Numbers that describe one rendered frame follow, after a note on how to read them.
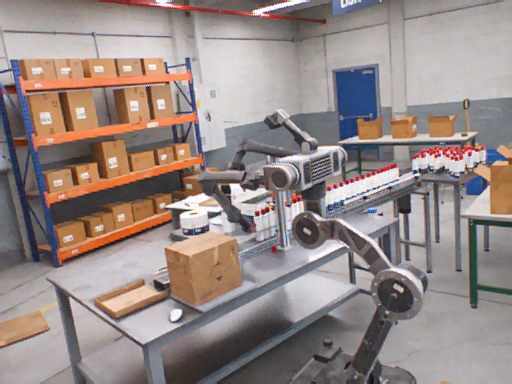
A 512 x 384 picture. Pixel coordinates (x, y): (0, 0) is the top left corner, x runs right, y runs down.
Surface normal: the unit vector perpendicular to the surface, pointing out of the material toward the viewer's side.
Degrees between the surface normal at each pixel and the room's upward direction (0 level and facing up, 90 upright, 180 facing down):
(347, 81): 90
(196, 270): 90
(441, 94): 90
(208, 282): 90
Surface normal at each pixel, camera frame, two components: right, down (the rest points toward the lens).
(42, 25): 0.79, 0.04
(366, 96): -0.61, 0.23
